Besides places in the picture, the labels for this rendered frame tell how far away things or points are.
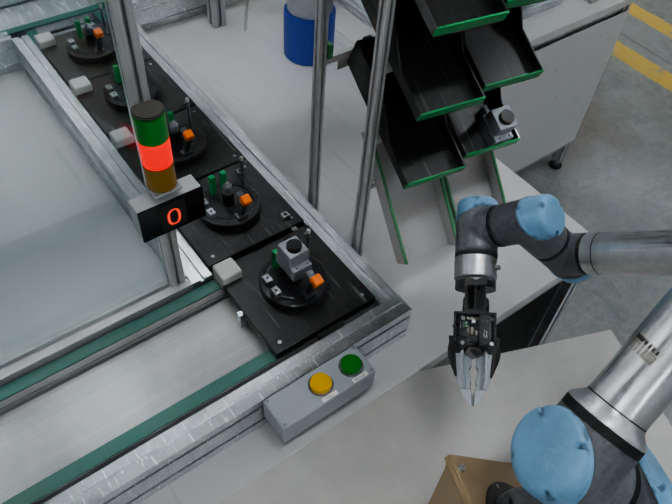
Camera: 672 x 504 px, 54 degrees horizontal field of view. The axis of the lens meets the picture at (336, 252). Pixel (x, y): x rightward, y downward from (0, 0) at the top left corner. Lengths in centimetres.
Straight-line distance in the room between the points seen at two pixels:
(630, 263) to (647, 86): 292
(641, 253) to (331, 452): 65
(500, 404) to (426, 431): 17
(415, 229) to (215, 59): 100
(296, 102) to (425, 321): 81
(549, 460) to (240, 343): 68
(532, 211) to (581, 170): 221
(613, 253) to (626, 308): 167
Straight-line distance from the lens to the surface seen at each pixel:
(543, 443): 91
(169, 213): 117
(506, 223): 115
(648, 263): 115
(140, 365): 135
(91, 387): 135
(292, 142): 184
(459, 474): 105
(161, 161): 110
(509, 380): 144
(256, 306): 133
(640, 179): 341
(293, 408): 123
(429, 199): 142
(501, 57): 130
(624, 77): 405
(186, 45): 222
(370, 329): 132
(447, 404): 138
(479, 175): 151
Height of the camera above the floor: 205
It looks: 50 degrees down
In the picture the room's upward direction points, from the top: 5 degrees clockwise
